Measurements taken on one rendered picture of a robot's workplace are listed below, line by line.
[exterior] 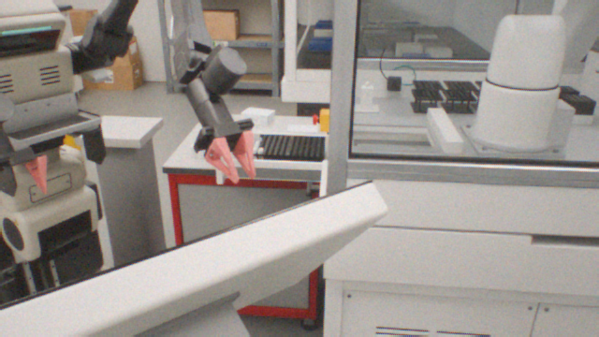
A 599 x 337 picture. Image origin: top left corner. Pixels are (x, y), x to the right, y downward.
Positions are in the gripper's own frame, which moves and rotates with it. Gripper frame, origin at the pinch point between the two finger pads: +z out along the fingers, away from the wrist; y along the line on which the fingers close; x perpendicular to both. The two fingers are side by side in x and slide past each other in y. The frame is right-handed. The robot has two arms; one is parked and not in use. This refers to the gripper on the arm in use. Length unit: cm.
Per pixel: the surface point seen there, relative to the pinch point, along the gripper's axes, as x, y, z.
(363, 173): 0.8, 25.1, 6.2
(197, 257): -23.7, -21.9, 16.9
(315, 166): 39, 45, -13
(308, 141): 47, 53, -25
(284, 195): 73, 52, -18
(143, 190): 128, 22, -58
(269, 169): 46, 34, -19
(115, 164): 122, 14, -71
